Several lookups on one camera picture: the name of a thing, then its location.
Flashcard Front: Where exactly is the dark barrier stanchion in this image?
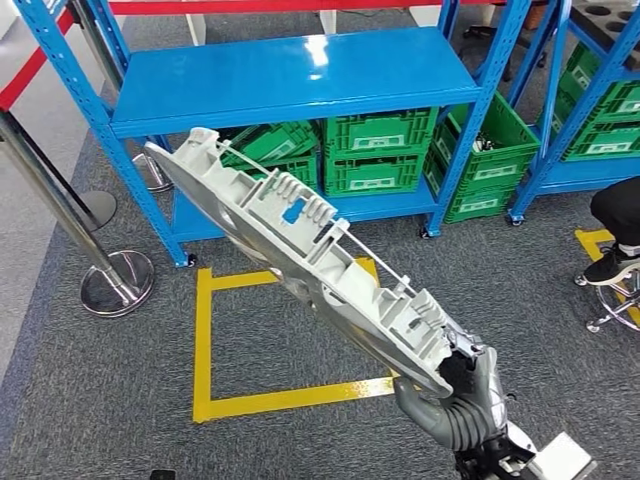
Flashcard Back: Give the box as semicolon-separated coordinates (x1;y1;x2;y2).
29;142;118;232

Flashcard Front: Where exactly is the blue metal shelf rack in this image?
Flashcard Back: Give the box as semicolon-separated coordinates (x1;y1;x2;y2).
507;0;640;227
12;0;534;270

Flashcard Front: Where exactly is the red barrier belt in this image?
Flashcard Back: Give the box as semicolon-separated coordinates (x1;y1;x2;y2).
0;0;551;113

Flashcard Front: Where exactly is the chrome stool base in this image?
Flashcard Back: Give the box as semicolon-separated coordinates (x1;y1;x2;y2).
574;268;640;334

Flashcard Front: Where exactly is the black tray with round holes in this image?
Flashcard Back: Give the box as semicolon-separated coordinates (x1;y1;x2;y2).
570;0;640;51

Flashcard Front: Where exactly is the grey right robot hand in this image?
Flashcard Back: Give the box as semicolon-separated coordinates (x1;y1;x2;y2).
392;327;511;433

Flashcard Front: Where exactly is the white desk panel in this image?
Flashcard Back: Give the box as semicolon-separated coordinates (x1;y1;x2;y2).
410;5;441;28

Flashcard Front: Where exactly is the grey plastic wheel cover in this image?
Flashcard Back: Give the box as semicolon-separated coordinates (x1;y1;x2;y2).
143;127;484;400

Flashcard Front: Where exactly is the person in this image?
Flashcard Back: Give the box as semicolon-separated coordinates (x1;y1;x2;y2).
582;175;640;287

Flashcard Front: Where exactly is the white desk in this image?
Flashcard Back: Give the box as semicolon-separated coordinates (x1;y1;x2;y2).
186;9;337;46

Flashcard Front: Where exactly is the chrome barrier stanchion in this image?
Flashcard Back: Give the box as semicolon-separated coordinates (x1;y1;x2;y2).
67;0;174;195
0;109;155;318

